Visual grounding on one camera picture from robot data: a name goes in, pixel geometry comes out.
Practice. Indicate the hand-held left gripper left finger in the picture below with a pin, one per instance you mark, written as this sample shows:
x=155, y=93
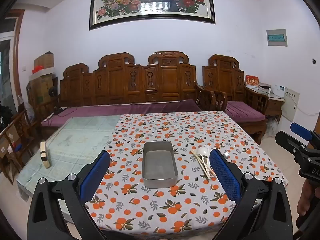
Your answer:
x=98, y=170

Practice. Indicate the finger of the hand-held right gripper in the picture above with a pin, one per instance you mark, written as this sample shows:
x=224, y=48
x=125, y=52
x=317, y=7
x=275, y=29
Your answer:
x=301, y=130
x=290, y=141

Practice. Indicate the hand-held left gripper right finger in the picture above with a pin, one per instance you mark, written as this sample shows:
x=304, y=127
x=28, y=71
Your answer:
x=223, y=172

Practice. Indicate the cream chopstick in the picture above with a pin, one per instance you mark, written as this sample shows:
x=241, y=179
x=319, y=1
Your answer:
x=204, y=167
x=200, y=163

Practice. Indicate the metal tray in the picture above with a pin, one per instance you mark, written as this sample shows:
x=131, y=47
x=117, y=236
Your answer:
x=159, y=166

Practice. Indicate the person's right hand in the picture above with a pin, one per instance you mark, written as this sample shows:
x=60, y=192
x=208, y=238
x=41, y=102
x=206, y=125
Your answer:
x=306, y=197

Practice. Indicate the stainless steel spoon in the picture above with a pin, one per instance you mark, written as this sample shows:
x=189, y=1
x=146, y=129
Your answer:
x=226, y=154

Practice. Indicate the white plastic bag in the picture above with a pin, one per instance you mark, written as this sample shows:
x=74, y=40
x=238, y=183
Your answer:
x=271, y=128

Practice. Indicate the wooden side table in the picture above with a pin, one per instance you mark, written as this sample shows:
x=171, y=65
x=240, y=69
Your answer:
x=273, y=105

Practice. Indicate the white device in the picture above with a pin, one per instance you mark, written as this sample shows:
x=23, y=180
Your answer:
x=278, y=90

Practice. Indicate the purple armchair cushion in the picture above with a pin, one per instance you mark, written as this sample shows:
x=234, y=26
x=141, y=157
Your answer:
x=245, y=111

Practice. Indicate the orange print tablecloth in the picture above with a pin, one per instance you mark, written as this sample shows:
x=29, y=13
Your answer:
x=180, y=205

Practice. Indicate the red card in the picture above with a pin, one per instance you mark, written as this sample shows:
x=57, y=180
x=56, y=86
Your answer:
x=252, y=80

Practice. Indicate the carved wooden armchair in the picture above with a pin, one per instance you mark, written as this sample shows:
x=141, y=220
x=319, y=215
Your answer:
x=232, y=85

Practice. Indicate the carved wooden sofa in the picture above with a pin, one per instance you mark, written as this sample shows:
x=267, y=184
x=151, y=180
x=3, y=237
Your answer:
x=120, y=85

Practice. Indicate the wooden rack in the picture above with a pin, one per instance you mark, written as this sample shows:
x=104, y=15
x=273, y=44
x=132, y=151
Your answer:
x=13, y=140

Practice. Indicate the black fan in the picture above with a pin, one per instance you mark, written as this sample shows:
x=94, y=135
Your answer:
x=52, y=92

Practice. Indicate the large cardboard box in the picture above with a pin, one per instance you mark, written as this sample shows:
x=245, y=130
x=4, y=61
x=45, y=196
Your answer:
x=41, y=88

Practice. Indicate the small cardboard box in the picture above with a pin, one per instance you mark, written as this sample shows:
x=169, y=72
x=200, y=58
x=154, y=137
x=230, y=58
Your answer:
x=44, y=60

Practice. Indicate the framed flower painting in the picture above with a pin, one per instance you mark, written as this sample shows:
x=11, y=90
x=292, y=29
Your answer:
x=152, y=2

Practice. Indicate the grey wall electrical box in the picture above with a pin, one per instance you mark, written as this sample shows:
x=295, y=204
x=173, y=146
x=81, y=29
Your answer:
x=276, y=37

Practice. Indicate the wooden door frame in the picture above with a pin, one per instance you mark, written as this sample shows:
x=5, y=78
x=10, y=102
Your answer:
x=18, y=60

